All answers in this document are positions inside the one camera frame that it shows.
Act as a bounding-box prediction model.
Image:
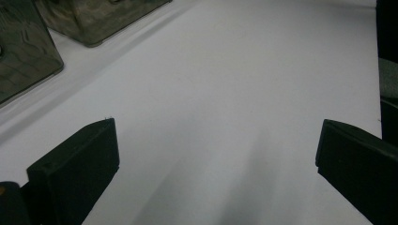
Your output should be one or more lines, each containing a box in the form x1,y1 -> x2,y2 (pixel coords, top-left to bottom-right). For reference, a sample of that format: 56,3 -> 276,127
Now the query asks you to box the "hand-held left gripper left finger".
26,117 -> 121,225

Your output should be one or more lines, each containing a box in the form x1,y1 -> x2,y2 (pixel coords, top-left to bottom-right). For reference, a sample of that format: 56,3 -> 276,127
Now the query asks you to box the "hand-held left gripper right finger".
314,118 -> 398,225

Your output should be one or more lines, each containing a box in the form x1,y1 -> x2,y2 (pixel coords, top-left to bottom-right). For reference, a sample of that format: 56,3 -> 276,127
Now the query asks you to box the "translucent grey plastic bin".
0,0 -> 65,106
34,0 -> 173,48

